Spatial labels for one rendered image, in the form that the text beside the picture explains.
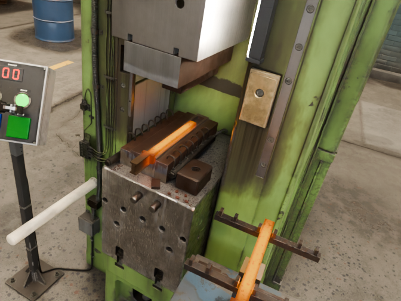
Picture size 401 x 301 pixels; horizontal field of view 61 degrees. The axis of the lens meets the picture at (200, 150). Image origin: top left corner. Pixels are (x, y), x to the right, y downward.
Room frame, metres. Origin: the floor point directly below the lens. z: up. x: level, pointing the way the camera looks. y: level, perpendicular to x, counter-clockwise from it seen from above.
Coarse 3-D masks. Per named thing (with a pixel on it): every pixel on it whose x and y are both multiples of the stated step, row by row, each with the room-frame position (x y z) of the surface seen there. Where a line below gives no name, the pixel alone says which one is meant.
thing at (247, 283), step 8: (264, 224) 0.75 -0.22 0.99; (272, 224) 0.76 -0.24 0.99; (264, 232) 0.72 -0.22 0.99; (264, 240) 0.69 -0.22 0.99; (256, 248) 0.65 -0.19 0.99; (264, 248) 0.66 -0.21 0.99; (256, 256) 0.63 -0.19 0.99; (248, 264) 0.60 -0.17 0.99; (256, 264) 0.60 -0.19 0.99; (248, 272) 0.57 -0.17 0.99; (256, 272) 0.58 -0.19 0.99; (248, 280) 0.55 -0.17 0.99; (240, 288) 0.52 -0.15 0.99; (248, 288) 0.53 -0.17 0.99; (240, 296) 0.50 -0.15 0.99; (248, 296) 0.51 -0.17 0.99
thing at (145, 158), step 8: (184, 128) 1.21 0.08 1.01; (168, 136) 1.13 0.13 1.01; (176, 136) 1.14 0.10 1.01; (160, 144) 1.06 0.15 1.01; (168, 144) 1.08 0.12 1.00; (144, 152) 0.97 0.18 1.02; (152, 152) 1.00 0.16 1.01; (136, 160) 0.92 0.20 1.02; (144, 160) 0.95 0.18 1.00; (152, 160) 0.97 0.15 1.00; (136, 168) 0.91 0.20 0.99
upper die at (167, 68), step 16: (128, 48) 1.03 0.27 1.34; (144, 48) 1.01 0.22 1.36; (128, 64) 1.03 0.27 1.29; (144, 64) 1.00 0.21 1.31; (160, 64) 0.98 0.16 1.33; (176, 64) 0.96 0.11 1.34; (192, 64) 1.03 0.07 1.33; (208, 64) 1.15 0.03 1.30; (160, 80) 0.98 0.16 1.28; (176, 80) 0.96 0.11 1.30; (192, 80) 1.05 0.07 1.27
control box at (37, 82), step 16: (0, 64) 1.10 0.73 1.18; (16, 64) 1.11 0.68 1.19; (32, 64) 1.12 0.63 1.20; (0, 80) 1.08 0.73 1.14; (16, 80) 1.08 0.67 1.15; (32, 80) 1.09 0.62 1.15; (48, 80) 1.12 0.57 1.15; (0, 96) 1.05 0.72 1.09; (16, 96) 1.05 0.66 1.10; (32, 96) 1.06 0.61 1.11; (48, 96) 1.11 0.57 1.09; (32, 112) 1.04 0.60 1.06; (48, 112) 1.09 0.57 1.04; (0, 128) 0.99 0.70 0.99; (32, 128) 1.01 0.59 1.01; (32, 144) 0.98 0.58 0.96
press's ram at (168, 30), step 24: (120, 0) 1.04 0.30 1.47; (144, 0) 1.01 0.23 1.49; (168, 0) 0.98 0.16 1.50; (192, 0) 0.96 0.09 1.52; (216, 0) 1.00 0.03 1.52; (240, 0) 1.18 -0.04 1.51; (120, 24) 1.04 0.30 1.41; (144, 24) 1.01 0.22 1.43; (168, 24) 0.98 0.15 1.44; (192, 24) 0.95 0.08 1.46; (216, 24) 1.03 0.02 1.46; (240, 24) 1.22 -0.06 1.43; (168, 48) 0.98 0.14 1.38; (192, 48) 0.95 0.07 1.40; (216, 48) 1.06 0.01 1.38
